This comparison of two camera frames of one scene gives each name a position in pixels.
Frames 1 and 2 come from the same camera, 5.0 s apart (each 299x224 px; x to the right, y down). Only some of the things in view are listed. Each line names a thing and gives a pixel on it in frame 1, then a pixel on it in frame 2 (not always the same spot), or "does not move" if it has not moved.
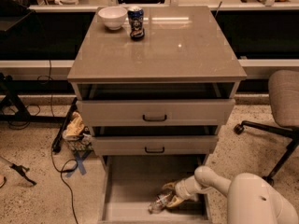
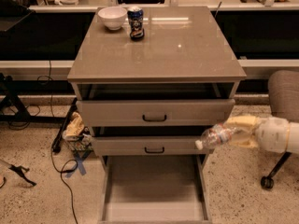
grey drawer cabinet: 155,106 does not move
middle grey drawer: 154,145 does not move
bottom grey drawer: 129,184 does not move
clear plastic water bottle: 160,203 to 218,134
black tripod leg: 21,169 does not move
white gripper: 181,189 to 272,134
